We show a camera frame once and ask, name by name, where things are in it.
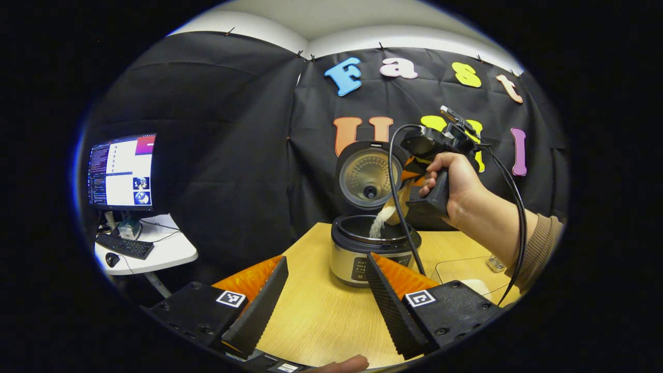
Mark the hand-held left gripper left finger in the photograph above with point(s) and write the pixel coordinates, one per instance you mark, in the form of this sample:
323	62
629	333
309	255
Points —
259	305

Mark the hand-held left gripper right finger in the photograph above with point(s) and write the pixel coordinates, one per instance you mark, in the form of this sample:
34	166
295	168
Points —
393	305

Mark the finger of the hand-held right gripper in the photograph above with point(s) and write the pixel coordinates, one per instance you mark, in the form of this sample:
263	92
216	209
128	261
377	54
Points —
414	168

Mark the wooden spoon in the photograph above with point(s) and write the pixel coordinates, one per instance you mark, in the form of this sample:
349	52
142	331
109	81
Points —
399	210

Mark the black and silver rice cooker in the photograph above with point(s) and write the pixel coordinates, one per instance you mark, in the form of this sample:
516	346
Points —
347	259

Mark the white rice heap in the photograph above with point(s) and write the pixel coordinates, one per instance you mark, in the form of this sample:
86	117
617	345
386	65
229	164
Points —
475	287

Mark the clear plastic rice container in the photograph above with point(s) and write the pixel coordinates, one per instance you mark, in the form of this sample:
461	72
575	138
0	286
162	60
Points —
456	269

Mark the white side table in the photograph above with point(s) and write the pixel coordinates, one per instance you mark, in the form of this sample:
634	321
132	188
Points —
171	254

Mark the black keyboard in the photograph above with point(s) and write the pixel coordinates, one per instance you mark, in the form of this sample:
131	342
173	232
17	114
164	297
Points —
124	246

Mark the small teal box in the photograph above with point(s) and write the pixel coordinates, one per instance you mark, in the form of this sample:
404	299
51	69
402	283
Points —
129	229

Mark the black computer mouse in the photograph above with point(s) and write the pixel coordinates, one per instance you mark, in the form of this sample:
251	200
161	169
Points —
112	259

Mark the black backdrop cloth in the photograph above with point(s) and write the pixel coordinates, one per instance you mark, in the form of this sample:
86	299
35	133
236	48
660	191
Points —
217	155

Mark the computer monitor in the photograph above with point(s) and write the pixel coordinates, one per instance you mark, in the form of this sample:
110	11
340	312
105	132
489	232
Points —
121	173

